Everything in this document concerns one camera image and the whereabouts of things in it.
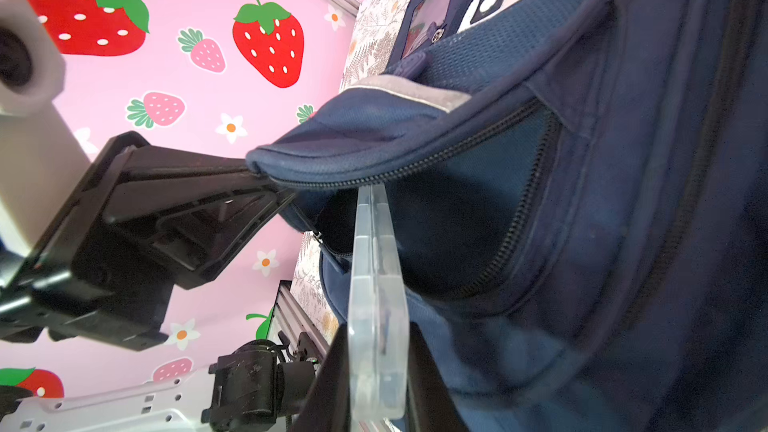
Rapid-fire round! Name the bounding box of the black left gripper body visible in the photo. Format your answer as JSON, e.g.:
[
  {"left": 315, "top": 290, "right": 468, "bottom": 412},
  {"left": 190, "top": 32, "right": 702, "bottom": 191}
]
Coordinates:
[{"left": 1, "top": 132, "right": 295, "bottom": 351}]

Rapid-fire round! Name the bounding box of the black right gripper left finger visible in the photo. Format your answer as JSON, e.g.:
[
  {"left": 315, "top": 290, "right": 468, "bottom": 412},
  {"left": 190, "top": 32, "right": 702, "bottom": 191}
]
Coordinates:
[{"left": 289, "top": 324, "right": 350, "bottom": 432}]

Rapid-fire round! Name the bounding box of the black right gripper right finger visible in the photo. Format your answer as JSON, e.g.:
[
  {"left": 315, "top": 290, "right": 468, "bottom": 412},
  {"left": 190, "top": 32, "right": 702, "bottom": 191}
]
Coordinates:
[{"left": 404, "top": 322, "right": 468, "bottom": 432}]

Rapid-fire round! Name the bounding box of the clear plastic pencil case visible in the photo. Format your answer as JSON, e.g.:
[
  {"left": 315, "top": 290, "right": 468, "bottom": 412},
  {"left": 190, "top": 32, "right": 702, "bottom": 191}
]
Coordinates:
[{"left": 347, "top": 184, "right": 409, "bottom": 422}]

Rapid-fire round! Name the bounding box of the navy blue student backpack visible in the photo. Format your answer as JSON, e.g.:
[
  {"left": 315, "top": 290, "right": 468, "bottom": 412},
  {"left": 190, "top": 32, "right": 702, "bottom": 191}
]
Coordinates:
[{"left": 246, "top": 0, "right": 767, "bottom": 431}]

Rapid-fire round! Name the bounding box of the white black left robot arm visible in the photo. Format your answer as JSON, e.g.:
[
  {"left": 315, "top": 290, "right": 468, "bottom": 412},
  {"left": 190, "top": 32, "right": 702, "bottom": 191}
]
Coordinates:
[{"left": 1, "top": 132, "right": 327, "bottom": 431}]

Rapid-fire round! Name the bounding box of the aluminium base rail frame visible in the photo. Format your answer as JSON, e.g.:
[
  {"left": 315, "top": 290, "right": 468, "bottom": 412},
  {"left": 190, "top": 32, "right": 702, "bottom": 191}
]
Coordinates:
[{"left": 268, "top": 280, "right": 329, "bottom": 364}]

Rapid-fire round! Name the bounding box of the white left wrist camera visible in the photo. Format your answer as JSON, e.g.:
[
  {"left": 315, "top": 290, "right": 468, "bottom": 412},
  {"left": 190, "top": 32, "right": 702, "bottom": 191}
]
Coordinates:
[{"left": 1, "top": 0, "right": 90, "bottom": 257}]

